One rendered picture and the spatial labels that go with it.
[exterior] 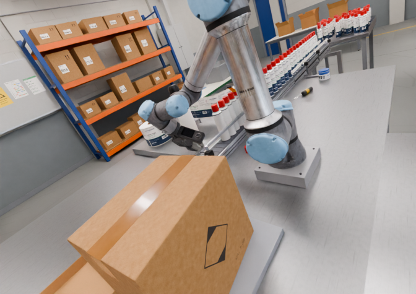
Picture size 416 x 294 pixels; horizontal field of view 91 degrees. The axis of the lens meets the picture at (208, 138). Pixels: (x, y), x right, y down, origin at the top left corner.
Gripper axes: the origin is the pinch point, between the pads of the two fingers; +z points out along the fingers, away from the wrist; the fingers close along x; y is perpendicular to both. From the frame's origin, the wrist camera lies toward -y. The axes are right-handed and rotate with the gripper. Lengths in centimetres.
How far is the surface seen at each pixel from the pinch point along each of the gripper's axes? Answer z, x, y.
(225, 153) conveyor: 10.2, -3.0, -4.9
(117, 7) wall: -23, -341, 444
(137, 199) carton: -38, 30, -27
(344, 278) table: -5, 29, -61
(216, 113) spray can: -1.6, -19.1, -1.2
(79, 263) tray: -24, 58, 13
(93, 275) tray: -22, 59, 4
